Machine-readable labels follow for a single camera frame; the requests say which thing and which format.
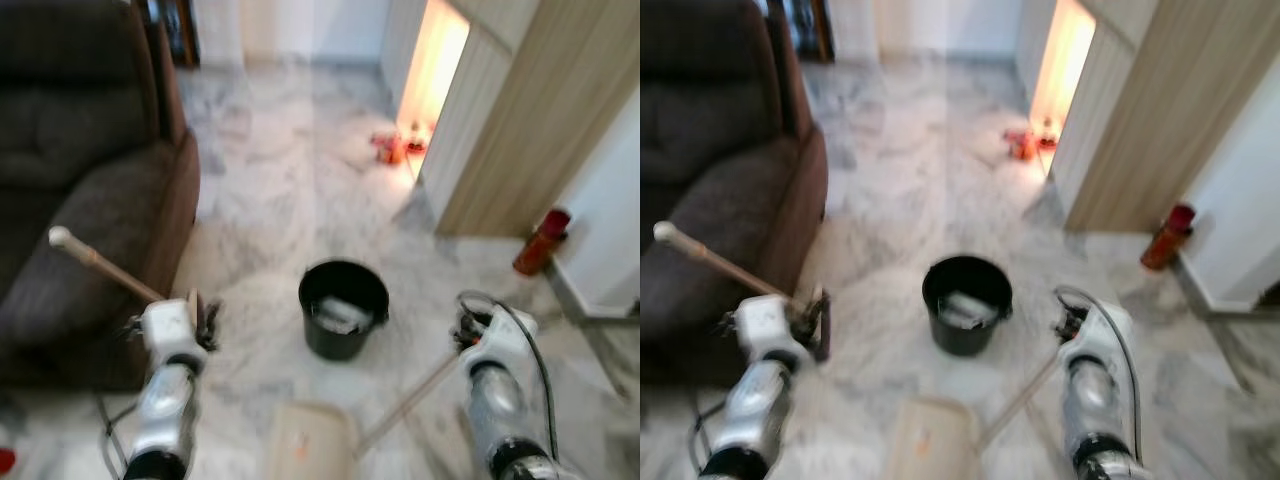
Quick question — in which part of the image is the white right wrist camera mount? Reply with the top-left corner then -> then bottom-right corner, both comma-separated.
470,307 -> 537,377
1065,299 -> 1132,372

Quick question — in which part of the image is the light wooden cabinet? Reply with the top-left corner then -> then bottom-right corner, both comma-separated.
1015,0 -> 1280,234
380,0 -> 641,239

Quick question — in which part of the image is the cream dustpan with wooden handle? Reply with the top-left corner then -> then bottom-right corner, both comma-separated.
265,350 -> 463,480
888,352 -> 1063,480

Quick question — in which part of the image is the black plastic bucket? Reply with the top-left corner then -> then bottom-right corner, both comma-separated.
298,259 -> 391,362
922,254 -> 1014,358

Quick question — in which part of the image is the dark brown fabric sofa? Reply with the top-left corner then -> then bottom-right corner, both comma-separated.
0,0 -> 201,391
640,0 -> 829,387

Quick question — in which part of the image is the wooden handle broom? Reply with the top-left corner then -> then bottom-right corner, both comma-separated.
652,221 -> 813,313
48,226 -> 206,316

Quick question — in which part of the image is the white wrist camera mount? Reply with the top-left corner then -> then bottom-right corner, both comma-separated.
733,294 -> 802,367
470,307 -> 537,377
1065,299 -> 1132,372
140,298 -> 206,357

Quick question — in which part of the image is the white crumpled trash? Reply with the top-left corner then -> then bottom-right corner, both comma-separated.
939,291 -> 1002,330
314,297 -> 374,335

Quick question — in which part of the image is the dark wooden door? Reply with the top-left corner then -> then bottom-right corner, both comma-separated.
765,0 -> 836,64
140,0 -> 201,69

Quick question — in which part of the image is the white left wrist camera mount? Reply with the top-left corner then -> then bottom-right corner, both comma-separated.
733,294 -> 802,367
140,298 -> 206,357

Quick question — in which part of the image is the red spray can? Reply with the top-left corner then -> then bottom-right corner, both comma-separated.
1140,203 -> 1197,271
513,208 -> 573,277

